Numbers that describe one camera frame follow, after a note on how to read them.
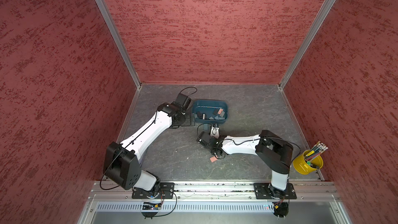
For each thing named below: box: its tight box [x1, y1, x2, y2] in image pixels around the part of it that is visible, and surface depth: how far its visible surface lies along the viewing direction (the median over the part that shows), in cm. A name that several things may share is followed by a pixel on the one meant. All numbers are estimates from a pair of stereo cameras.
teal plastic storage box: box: [191, 99, 229, 124], surface depth 106 cm
